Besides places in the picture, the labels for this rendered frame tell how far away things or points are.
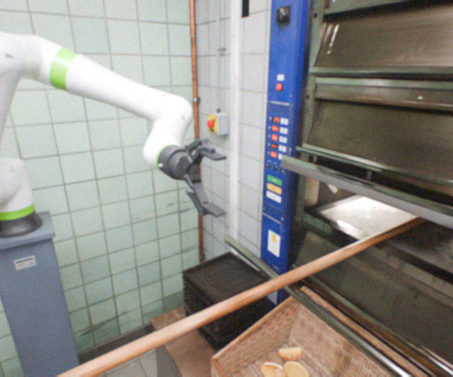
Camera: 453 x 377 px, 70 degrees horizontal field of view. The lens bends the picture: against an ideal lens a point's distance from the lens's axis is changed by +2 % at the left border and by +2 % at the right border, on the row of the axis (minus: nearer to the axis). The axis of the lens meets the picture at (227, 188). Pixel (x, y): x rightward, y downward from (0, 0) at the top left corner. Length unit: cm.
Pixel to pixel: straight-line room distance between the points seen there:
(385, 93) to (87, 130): 134
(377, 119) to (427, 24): 27
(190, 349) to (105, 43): 146
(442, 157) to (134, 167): 144
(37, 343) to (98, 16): 141
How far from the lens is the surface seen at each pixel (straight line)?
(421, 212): 89
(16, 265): 133
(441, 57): 99
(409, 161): 103
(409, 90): 104
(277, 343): 156
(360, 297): 128
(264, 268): 100
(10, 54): 97
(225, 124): 166
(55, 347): 155
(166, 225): 208
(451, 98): 99
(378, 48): 109
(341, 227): 127
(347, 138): 114
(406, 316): 122
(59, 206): 186
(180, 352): 157
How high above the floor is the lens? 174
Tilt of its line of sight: 21 degrees down
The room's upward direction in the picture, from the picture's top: straight up
